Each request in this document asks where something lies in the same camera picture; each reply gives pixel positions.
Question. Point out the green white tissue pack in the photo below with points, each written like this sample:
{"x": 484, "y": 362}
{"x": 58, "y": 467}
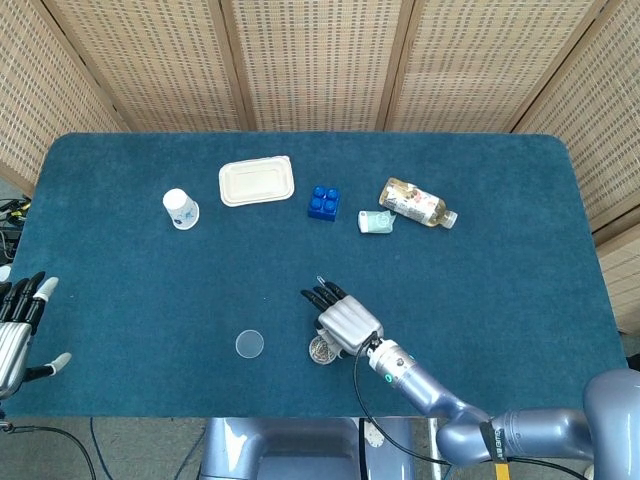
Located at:
{"x": 376, "y": 222}

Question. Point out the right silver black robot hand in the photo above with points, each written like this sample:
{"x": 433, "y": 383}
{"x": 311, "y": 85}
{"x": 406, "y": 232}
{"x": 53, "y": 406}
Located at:
{"x": 350, "y": 322}

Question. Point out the blue table cloth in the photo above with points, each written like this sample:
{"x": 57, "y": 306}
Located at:
{"x": 150, "y": 300}

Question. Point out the white floral paper cup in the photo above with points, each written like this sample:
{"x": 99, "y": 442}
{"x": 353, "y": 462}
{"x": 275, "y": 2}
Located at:
{"x": 181, "y": 210}

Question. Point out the paperclip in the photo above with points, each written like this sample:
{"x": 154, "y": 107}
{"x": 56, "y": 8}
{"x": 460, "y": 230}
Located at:
{"x": 321, "y": 280}

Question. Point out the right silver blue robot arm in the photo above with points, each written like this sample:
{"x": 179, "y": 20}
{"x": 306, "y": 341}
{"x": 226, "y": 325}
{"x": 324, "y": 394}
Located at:
{"x": 430, "y": 392}

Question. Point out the beige rectangular tray lid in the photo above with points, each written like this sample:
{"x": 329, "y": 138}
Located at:
{"x": 255, "y": 181}

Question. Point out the clear round plastic lid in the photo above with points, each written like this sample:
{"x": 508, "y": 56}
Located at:
{"x": 250, "y": 344}

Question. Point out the clear yellow liquid bottle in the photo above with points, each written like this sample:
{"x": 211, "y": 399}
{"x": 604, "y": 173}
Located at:
{"x": 412, "y": 202}

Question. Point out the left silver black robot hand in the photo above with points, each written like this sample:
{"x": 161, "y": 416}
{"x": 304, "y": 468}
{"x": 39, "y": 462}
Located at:
{"x": 12, "y": 340}

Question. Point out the woven wooden folding screen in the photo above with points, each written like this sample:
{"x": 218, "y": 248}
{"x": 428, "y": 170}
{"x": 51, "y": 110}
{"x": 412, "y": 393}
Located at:
{"x": 320, "y": 65}

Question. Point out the blue toy building block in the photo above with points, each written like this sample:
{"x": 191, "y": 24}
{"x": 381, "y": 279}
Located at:
{"x": 324, "y": 205}

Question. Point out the silver blue robot torso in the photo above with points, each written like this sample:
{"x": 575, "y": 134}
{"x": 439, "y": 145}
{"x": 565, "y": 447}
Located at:
{"x": 280, "y": 450}

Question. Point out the clear jar of paperclips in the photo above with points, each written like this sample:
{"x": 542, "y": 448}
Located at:
{"x": 320, "y": 352}

